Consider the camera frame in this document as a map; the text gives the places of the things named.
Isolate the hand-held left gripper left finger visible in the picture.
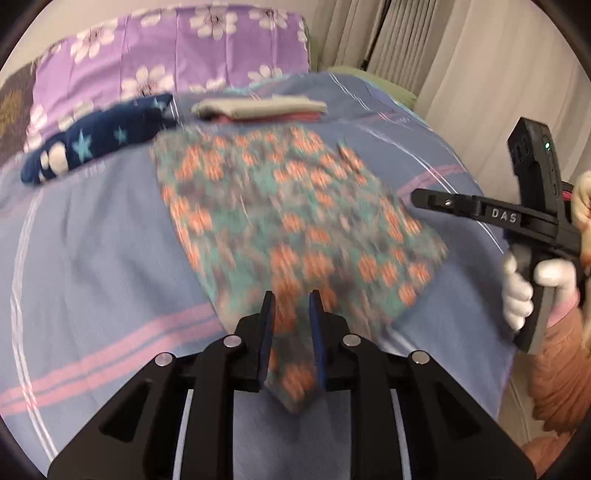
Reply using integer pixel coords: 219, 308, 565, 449
48, 291, 278, 480

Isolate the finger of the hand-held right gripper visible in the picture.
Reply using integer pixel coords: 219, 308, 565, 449
411, 187, 485, 223

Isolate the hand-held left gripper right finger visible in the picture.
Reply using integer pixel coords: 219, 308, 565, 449
308, 290, 536, 480

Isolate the green floral fleece garment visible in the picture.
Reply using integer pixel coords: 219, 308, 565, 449
150, 124, 451, 416

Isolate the person's right forearm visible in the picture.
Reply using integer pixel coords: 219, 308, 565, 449
526, 291, 591, 437

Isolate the person's right hand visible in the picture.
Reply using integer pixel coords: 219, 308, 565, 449
501, 170, 591, 333

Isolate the white curtain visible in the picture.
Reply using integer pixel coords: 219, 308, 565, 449
416, 0, 591, 195

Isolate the grey pleated curtain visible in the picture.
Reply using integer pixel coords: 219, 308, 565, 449
362, 0, 462, 90

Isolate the pink folded garment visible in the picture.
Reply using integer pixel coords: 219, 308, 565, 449
215, 112, 321, 124

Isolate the blue striped bed sheet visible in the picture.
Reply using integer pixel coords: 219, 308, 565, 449
0, 69, 518, 480

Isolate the grey folded garment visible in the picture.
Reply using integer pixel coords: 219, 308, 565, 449
191, 96, 328, 121

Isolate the navy star fleece garment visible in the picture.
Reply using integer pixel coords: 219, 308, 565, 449
21, 93, 178, 186

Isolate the purple floral pillow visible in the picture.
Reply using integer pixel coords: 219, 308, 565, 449
23, 4, 310, 153

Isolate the brown patterned pillow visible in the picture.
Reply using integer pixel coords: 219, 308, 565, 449
0, 62, 40, 164

